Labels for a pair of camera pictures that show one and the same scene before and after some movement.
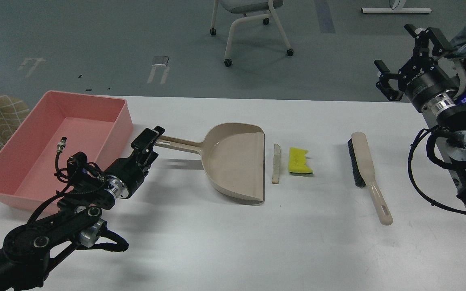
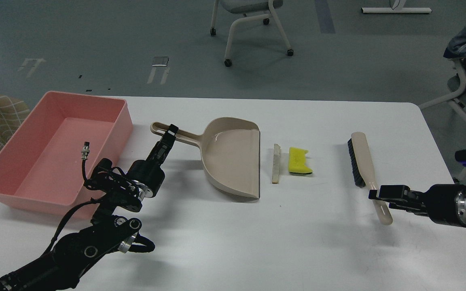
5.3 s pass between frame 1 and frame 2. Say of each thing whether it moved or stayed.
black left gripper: moved
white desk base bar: stayed
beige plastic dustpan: moved
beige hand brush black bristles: stayed
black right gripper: moved
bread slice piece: stayed
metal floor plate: stayed
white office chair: stayed
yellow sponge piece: stayed
